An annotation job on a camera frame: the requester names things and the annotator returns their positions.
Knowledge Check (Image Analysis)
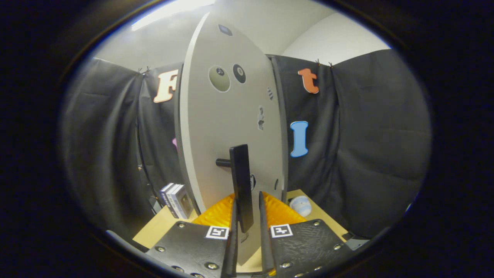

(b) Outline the black door handle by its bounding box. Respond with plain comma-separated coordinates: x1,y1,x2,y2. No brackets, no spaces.
215,144,255,234

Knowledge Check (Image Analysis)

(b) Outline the black backdrop cloth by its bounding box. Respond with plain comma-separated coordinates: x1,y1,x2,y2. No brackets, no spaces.
58,48,433,240

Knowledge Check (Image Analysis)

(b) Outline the grey cabinet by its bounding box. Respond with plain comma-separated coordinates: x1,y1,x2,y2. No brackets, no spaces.
266,54,291,203

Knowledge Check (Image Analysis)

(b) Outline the white spine book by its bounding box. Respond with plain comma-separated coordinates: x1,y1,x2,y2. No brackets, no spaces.
166,185,182,219

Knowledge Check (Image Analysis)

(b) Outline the black backdrop stand pole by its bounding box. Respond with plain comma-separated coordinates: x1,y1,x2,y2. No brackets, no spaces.
135,120,164,209

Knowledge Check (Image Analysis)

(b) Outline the pale blue round toy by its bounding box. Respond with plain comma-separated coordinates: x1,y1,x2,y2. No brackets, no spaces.
289,196,312,217

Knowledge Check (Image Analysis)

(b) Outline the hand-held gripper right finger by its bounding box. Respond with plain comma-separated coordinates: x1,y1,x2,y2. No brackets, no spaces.
259,191,354,278

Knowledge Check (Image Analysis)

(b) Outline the grey cover book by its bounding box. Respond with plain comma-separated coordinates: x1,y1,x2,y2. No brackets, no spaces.
172,185,193,219

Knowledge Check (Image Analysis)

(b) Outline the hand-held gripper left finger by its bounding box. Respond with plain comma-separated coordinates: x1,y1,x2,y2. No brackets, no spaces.
145,194,239,278

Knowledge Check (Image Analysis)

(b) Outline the white cabinet door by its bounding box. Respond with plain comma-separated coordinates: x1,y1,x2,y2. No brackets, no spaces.
176,11,286,267

